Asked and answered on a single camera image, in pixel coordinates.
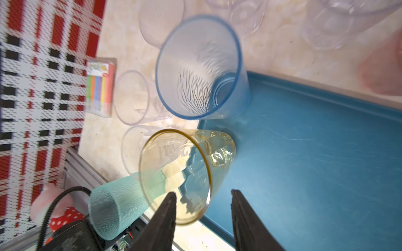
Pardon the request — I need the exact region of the red white plush toy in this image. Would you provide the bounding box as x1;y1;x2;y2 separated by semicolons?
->
29;183;92;248

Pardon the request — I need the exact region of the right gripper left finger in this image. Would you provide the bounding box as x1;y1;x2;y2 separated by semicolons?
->
129;192;177;251

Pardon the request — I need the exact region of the pink plastic cup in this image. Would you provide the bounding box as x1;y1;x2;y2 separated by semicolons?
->
357;30;402;96

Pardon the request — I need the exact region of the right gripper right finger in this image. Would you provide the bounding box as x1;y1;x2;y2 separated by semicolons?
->
231;190;276;251

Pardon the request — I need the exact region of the clear faceted cup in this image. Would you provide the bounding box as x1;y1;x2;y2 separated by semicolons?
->
113;70;172;126
121;125;163;175

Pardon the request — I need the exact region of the green textured plastic cup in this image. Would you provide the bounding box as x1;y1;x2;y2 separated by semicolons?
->
89;173;165;241

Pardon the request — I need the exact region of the clear cup back left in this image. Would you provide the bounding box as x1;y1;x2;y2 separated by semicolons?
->
205;0;268;36

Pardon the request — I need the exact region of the teal plastic tray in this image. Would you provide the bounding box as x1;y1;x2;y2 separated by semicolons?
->
199;72;402;251

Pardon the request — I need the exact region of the frosted clear cup left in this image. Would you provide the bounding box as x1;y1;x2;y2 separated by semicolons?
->
139;0;185;49

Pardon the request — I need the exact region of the blue textured plastic cup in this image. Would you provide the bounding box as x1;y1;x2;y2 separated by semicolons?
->
156;15;251;120

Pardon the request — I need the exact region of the colourful marker pack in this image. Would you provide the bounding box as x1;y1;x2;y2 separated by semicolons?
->
85;58;117;118

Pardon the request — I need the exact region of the clear cup middle row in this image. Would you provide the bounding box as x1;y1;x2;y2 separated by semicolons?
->
302;1;402;50

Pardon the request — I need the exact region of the yellow plastic cup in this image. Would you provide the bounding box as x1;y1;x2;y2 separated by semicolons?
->
139;129;236;225

